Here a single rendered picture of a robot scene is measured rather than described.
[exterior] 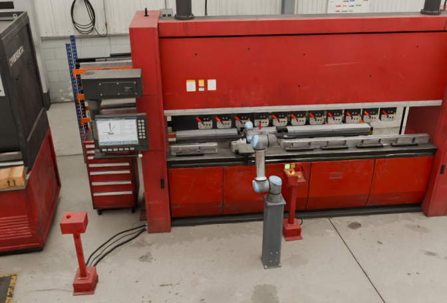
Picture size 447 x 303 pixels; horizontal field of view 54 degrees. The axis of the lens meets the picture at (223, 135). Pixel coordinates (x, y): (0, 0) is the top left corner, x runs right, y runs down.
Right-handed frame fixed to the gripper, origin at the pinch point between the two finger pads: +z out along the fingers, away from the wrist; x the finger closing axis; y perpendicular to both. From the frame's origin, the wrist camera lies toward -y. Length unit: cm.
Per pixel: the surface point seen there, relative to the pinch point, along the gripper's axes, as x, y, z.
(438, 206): -227, -69, 61
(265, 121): -21.2, 16.4, -9.9
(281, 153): -39.7, -11.0, 13.2
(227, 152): 19.3, -5.4, 17.8
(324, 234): -85, -93, 59
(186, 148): 63, -1, 13
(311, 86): -69, 41, -39
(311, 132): -82, 19, 29
